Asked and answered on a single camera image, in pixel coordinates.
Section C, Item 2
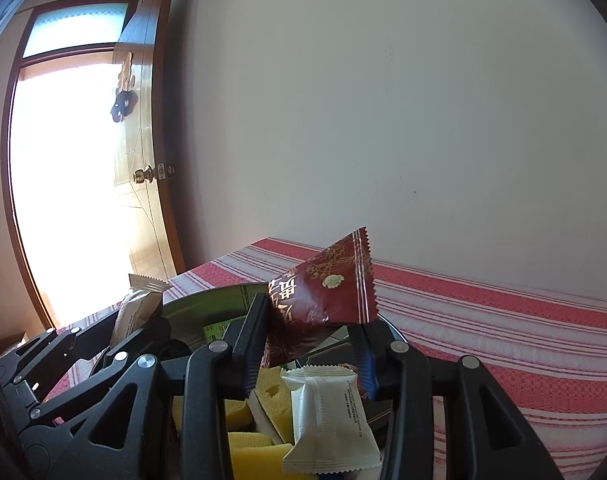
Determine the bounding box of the frosted transom window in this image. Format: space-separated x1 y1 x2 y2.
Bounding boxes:
22 2 135 59

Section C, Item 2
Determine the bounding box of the yellow green scouring sponge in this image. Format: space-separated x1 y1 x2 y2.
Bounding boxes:
225 399 255 434
254 367 295 444
228 431 295 480

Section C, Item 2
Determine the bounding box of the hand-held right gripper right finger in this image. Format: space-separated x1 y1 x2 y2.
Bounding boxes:
350 321 565 480

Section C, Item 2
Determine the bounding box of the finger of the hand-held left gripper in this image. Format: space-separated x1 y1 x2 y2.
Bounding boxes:
0 311 117 377
12 316 174 407

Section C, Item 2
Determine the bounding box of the wooden door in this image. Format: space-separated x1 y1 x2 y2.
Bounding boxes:
112 0 187 282

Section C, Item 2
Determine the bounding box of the desktop with red striped cloth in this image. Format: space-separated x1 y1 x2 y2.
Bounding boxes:
48 237 607 480

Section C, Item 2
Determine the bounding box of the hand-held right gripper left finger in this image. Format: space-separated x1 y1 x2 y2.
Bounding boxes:
47 292 270 480

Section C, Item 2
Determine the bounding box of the cream snack packet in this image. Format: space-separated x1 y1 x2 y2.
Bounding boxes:
110 273 170 347

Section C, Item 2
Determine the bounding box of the wooden door frame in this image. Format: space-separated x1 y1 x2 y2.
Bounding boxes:
0 0 140 332

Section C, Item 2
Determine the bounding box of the white snack packet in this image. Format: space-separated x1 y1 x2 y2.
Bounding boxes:
281 364 384 476

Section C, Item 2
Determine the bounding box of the round metal tin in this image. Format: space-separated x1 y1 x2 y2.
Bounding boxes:
90 282 411 480

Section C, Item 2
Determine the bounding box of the brass door knob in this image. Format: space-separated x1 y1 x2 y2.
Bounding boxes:
132 162 177 185

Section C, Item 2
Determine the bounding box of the brown snack packet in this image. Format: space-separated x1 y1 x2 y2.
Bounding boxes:
262 227 380 367

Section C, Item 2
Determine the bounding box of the hanging door ornament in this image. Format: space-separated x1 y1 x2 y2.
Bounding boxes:
110 52 140 124

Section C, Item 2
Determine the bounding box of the small green box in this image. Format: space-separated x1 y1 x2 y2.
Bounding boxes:
203 322 245 349

